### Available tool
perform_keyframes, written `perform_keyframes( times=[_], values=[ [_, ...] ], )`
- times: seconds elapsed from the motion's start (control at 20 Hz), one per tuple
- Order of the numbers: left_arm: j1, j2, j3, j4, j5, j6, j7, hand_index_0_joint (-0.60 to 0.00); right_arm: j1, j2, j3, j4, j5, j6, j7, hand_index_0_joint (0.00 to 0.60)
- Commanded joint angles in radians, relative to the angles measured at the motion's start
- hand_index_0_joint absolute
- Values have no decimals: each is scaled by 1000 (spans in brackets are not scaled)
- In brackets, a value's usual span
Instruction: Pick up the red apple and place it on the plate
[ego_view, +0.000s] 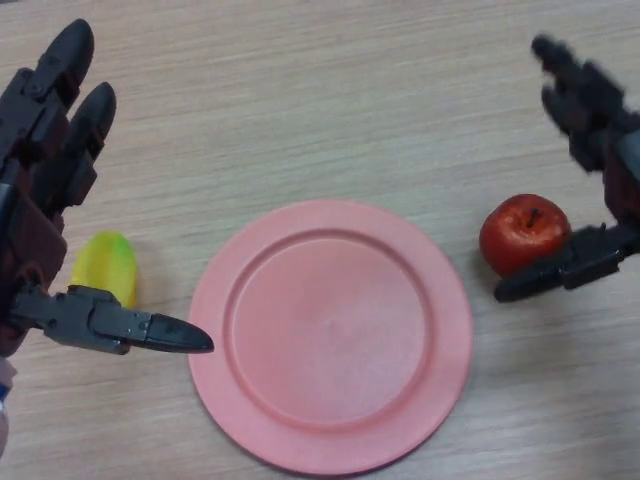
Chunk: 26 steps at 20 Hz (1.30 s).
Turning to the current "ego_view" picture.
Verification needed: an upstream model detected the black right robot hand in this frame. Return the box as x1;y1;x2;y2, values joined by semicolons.
493;33;640;303

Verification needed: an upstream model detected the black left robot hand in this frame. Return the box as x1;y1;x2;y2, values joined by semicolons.
0;18;216;357

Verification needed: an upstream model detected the red apple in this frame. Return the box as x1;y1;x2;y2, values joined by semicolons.
478;193;573;279

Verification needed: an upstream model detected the pink round plate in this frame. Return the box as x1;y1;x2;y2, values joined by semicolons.
187;198;474;476

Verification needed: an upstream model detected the yellow green starfruit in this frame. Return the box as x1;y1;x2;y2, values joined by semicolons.
71;230;139;309

